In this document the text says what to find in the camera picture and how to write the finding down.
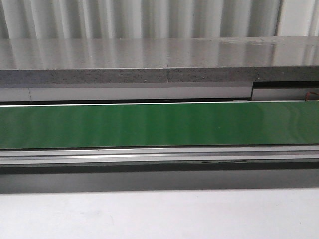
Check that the green conveyor belt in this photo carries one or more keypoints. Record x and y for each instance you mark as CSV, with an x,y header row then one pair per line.
x,y
178,124

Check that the grey granite counter slab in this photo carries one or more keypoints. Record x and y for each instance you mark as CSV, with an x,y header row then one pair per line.
x,y
167,60

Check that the aluminium conveyor frame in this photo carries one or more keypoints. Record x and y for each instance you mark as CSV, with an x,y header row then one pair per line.
x,y
158,153

